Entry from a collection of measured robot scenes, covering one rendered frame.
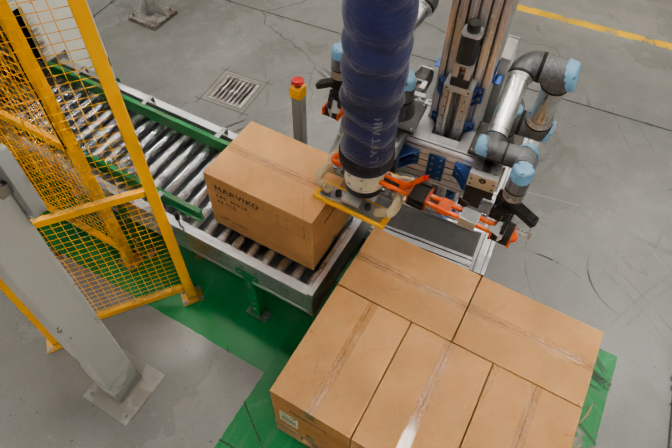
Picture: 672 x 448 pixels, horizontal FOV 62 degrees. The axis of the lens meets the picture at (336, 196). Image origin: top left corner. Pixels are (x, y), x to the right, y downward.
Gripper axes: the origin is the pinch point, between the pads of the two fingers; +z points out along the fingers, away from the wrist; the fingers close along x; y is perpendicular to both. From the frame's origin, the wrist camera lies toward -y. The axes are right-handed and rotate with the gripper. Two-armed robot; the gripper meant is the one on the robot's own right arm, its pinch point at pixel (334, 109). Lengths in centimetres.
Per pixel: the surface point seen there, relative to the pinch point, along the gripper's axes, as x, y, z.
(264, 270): -60, -3, 59
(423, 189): -24, 55, -2
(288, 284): -60, 11, 59
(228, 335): -78, -21, 119
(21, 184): -119, -41, -43
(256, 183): -39.6, -18.2, 24.0
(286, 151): -15.6, -17.5, 23.9
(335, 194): -36.6, 22.2, 9.2
